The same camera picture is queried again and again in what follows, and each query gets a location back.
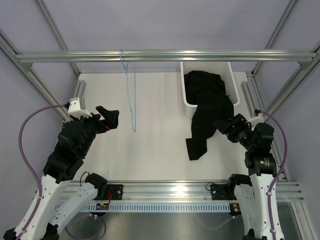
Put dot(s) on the white plastic basket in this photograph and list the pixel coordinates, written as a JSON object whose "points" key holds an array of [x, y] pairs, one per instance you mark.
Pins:
{"points": [[222, 68]]}

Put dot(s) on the aluminium hanging rail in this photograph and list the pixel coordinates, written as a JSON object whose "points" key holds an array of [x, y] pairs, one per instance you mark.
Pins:
{"points": [[75, 56]]}

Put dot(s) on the light blue wire hanger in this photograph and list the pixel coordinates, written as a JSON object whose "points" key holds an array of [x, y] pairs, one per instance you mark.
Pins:
{"points": [[131, 90]]}

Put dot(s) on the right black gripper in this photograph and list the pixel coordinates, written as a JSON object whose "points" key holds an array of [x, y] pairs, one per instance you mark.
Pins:
{"points": [[238, 121]]}

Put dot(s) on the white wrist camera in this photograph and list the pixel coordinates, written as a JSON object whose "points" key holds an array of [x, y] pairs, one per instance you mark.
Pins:
{"points": [[257, 118], [77, 108]]}

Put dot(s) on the white slotted cable duct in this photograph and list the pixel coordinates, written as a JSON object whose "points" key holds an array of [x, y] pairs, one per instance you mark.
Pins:
{"points": [[173, 207]]}

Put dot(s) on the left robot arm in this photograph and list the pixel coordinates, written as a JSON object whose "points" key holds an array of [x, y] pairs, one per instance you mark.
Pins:
{"points": [[42, 220]]}

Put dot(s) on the black shirt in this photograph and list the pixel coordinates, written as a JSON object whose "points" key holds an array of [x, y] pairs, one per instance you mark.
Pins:
{"points": [[208, 92]]}

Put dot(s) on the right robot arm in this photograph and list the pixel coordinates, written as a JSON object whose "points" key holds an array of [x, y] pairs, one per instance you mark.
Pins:
{"points": [[256, 191]]}

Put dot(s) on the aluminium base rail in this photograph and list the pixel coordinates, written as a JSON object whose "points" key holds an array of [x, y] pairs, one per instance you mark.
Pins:
{"points": [[180, 192]]}

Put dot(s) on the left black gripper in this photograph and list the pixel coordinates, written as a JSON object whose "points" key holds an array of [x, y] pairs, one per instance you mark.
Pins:
{"points": [[110, 122]]}

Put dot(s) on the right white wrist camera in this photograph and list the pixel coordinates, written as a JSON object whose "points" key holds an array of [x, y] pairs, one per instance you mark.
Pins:
{"points": [[257, 118]]}

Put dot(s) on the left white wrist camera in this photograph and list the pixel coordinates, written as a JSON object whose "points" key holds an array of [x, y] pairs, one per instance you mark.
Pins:
{"points": [[77, 108]]}

